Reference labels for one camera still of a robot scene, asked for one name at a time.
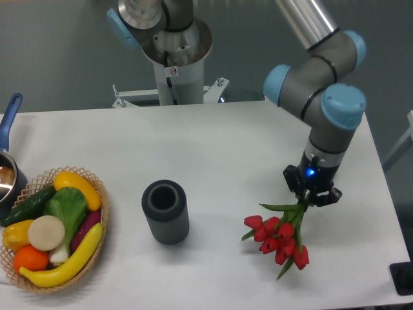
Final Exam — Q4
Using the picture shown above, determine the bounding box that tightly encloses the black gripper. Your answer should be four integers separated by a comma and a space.
283, 153, 342, 207

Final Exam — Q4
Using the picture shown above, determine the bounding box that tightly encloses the red tulip bouquet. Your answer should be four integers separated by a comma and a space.
241, 195, 310, 280

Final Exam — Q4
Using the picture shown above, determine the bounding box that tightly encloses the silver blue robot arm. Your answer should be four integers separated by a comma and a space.
106, 1, 367, 207

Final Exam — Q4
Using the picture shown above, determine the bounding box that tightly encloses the white furniture edge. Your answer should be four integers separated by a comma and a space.
382, 111, 412, 173

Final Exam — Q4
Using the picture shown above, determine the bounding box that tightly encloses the black clamp block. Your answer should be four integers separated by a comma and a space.
389, 262, 412, 296

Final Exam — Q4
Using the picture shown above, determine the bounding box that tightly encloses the dark grey ribbed vase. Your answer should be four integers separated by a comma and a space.
141, 180, 190, 245

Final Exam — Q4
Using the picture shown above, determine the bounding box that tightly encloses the purple sweet potato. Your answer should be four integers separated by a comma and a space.
70, 211, 101, 253

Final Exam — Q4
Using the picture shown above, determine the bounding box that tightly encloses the green bok choy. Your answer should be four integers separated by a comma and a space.
43, 187, 87, 267

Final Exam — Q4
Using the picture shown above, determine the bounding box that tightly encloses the yellow squash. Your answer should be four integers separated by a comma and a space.
54, 170, 102, 211

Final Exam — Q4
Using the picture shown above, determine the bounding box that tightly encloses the woven wicker basket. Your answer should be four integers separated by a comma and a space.
1, 166, 109, 294

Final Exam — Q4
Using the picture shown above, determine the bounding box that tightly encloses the beige round disc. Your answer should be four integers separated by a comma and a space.
28, 215, 65, 251

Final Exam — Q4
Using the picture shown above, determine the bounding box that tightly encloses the yellow banana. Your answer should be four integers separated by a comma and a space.
19, 223, 103, 288

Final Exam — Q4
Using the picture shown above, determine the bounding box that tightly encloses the green cucumber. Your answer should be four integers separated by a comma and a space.
1, 185, 56, 227

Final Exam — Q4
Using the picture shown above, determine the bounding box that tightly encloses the orange fruit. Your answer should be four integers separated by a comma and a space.
13, 245, 49, 274

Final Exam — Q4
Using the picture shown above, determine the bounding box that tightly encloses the yellow bell pepper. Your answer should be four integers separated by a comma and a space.
2, 220, 34, 251

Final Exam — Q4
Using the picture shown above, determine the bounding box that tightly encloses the black pedestal cable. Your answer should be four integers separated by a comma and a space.
163, 50, 178, 106

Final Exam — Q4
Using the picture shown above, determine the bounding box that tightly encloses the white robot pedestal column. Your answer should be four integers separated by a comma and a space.
142, 17, 212, 106

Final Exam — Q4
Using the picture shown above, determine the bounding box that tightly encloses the white metal base frame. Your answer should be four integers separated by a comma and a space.
111, 74, 275, 109

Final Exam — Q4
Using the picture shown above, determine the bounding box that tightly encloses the blue handled saucepan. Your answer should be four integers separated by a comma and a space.
1, 93, 27, 220

